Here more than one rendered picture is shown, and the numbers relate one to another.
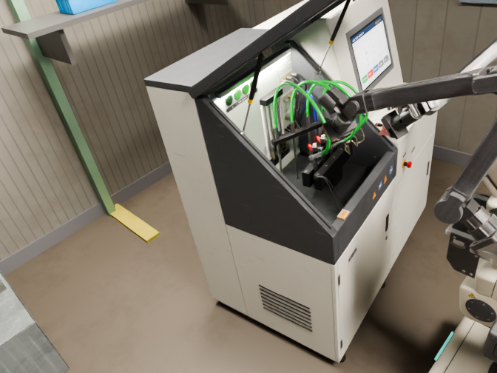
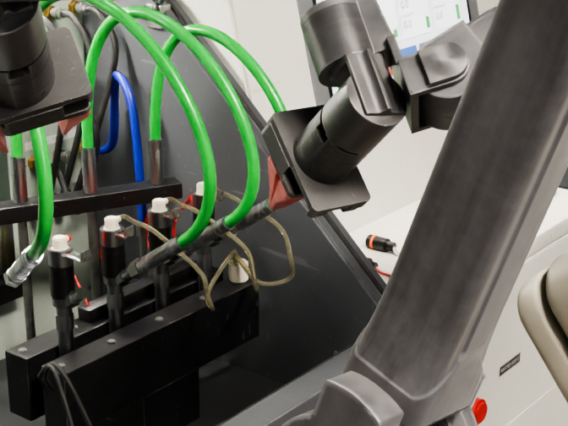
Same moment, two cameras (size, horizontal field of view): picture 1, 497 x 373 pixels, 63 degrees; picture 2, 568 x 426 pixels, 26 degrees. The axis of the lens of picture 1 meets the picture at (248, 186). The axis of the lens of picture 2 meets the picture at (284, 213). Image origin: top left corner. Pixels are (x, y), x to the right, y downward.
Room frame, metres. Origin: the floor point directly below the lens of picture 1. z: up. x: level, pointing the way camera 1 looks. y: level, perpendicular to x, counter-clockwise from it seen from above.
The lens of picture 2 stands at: (0.28, -0.48, 1.60)
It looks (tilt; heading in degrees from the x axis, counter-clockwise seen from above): 20 degrees down; 356
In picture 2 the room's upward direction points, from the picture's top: straight up
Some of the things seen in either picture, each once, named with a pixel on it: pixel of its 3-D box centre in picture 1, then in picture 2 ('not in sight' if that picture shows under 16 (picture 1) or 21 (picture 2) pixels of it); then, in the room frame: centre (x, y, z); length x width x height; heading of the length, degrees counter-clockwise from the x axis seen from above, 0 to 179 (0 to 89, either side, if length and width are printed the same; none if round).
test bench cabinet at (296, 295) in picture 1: (317, 254); not in sight; (1.59, -0.30, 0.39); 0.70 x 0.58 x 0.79; 138
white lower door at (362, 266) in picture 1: (366, 267); not in sight; (1.40, -0.51, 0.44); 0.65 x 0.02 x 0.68; 138
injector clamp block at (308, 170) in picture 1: (328, 168); (142, 367); (1.66, -0.41, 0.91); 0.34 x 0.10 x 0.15; 138
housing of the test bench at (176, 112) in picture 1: (278, 154); not in sight; (2.14, -0.22, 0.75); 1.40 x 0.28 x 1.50; 138
